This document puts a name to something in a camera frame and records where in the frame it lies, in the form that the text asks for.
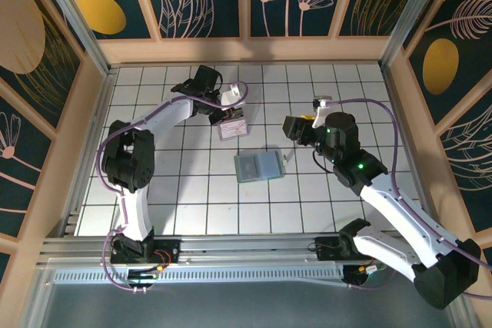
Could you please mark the aluminium corner post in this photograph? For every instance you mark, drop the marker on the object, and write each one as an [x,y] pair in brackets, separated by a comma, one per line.
[78,24]
[410,17]

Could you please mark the grey metal platform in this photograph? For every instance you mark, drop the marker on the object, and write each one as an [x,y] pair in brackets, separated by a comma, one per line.
[246,305]

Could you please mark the aluminium table side rail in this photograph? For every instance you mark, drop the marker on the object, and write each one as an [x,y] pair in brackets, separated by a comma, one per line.
[89,151]
[402,113]

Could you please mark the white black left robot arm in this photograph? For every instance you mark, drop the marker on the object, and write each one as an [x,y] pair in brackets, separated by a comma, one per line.
[136,213]

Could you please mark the grey card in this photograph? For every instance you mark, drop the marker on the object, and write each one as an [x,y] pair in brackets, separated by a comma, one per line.
[249,168]

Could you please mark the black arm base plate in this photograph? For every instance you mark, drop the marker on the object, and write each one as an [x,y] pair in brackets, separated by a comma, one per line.
[169,245]
[324,255]

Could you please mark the white card with pink lines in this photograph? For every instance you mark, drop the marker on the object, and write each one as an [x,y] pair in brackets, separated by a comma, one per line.
[233,131]

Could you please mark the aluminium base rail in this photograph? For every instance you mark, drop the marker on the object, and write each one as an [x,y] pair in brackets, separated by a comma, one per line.
[250,247]

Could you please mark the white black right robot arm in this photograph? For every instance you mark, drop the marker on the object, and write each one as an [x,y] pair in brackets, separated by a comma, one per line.
[396,216]

